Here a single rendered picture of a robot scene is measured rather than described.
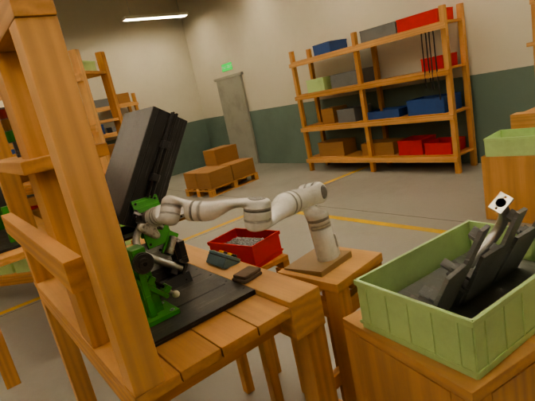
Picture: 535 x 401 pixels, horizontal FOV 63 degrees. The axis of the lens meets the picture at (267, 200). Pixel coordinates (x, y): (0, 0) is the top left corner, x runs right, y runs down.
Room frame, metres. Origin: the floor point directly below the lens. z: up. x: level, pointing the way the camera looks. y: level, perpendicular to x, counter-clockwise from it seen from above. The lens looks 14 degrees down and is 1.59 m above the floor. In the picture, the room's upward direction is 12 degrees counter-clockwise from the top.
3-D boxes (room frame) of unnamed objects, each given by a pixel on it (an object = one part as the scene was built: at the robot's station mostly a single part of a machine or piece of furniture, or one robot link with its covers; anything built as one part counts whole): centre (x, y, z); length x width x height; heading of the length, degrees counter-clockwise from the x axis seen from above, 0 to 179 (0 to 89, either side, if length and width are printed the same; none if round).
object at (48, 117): (1.67, 0.85, 1.36); 1.49 x 0.09 x 0.97; 35
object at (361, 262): (1.74, -0.20, 0.83); 0.32 x 0.32 x 0.04; 42
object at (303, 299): (2.00, 0.37, 0.82); 1.50 x 0.14 x 0.15; 35
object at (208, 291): (1.84, 0.60, 0.89); 1.10 x 0.42 x 0.02; 35
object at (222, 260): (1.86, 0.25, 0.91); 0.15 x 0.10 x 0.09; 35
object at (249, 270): (1.63, 0.14, 0.91); 0.10 x 0.08 x 0.03; 133
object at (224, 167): (8.38, 0.79, 0.37); 1.20 x 0.80 x 0.74; 134
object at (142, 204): (1.82, 0.51, 1.17); 0.13 x 0.12 x 0.20; 35
